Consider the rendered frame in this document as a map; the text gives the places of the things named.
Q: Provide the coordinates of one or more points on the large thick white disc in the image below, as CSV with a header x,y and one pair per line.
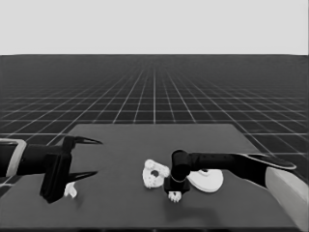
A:
x,y
206,184

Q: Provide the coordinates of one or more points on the white round carrier with pins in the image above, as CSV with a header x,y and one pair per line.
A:
x,y
160,181

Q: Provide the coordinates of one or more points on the small white T-shaped piece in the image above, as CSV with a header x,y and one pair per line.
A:
x,y
70,191

